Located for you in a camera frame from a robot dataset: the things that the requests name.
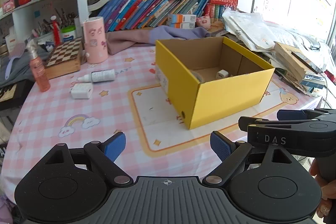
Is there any white small box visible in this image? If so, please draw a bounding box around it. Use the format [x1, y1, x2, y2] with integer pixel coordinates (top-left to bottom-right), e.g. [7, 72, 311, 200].
[70, 83, 93, 100]

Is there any white charger plug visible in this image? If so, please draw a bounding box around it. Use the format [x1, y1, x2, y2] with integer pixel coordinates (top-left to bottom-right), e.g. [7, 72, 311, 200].
[216, 69, 229, 80]

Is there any white dropper bottle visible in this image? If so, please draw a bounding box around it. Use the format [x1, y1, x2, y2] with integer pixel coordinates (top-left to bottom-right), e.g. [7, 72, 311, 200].
[77, 69, 116, 83]

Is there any person right hand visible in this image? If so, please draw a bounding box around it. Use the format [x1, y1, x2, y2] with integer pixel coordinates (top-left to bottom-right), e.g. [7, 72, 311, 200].
[309, 159, 336, 218]

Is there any stack of old books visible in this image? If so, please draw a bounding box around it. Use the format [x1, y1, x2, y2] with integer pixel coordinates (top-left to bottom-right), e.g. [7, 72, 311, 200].
[265, 42, 327, 96]

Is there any yellow cardboard box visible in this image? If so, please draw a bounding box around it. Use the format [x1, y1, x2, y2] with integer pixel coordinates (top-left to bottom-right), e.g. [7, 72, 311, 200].
[155, 37, 274, 129]

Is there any white paper pile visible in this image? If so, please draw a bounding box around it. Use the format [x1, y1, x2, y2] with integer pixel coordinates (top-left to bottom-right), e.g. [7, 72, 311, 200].
[220, 8, 330, 54]

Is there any pink spray bottle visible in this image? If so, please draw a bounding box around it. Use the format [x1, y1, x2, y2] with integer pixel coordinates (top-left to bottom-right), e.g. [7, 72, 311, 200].
[26, 40, 51, 92]

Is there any wooden chess board box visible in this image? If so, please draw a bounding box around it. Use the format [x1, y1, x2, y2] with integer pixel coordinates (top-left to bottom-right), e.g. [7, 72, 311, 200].
[45, 38, 83, 80]

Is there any pink cylinder container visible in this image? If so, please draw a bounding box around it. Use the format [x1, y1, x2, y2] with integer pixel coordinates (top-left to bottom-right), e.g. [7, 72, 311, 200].
[83, 16, 108, 64]

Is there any purple pink cloth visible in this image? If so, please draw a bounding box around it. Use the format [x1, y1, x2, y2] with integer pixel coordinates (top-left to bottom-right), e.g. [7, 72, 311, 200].
[106, 26, 211, 55]

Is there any grey clothing pile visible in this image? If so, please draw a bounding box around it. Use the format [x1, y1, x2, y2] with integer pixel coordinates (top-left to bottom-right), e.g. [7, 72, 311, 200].
[1, 43, 50, 88]

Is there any pink pig plush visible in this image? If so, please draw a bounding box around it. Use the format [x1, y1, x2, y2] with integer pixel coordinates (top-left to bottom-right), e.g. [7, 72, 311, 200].
[196, 14, 211, 31]

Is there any orange white box lower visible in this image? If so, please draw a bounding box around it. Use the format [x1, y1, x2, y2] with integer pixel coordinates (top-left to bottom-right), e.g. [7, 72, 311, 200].
[168, 22, 195, 30]

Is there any orange white box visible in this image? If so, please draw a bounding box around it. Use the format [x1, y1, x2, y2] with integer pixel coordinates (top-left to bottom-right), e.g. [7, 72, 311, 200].
[168, 22, 195, 30]
[167, 14, 197, 23]

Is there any orange white box upper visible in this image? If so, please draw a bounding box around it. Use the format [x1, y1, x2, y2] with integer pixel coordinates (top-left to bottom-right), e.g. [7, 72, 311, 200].
[167, 14, 197, 23]

